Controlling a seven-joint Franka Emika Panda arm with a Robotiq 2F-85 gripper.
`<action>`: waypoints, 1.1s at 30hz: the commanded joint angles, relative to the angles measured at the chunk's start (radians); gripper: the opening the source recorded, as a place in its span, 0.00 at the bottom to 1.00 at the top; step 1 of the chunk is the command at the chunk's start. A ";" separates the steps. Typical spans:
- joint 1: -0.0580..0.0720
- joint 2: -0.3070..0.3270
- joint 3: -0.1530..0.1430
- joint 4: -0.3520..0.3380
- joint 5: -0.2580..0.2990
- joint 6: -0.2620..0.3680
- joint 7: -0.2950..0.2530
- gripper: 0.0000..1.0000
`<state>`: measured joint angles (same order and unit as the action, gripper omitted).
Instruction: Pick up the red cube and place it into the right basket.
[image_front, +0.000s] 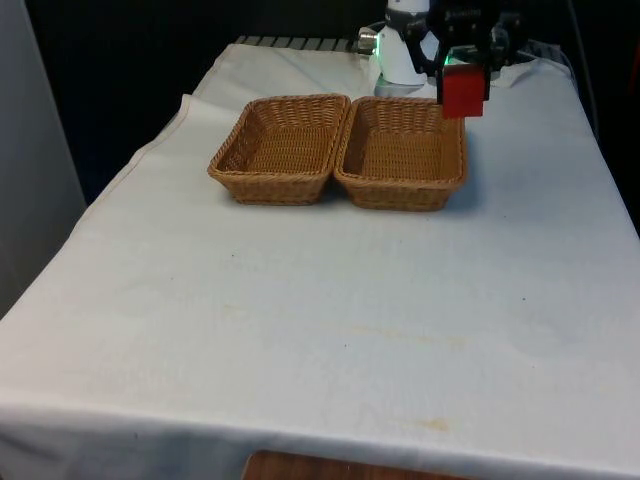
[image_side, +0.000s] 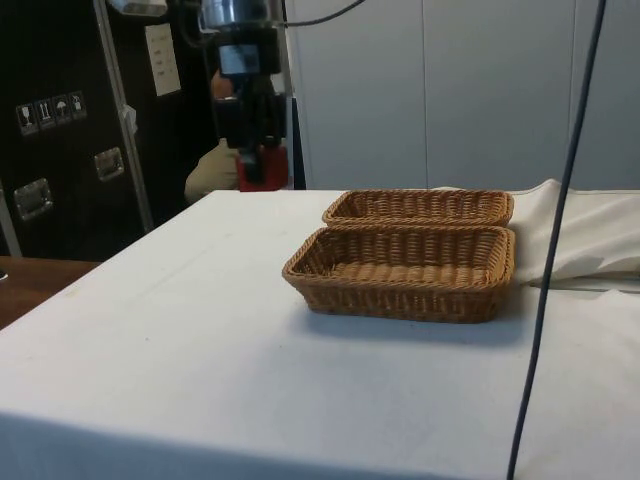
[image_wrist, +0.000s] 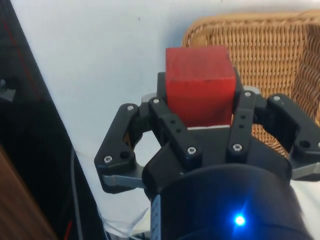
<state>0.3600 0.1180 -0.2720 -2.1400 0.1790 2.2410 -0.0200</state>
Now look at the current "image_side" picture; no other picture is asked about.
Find black cable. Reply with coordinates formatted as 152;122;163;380
282;0;369;27
505;0;612;480

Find red cube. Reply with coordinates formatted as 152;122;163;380
238;144;291;193

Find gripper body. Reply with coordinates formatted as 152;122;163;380
206;27;282;78

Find wicker basket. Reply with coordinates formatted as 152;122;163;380
281;224;517;325
321;188;516;230

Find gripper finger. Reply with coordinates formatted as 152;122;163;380
241;74;268;184

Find pale grey locker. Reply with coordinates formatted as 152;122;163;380
423;0;640;192

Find black cabinet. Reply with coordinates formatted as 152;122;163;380
0;0;296;262

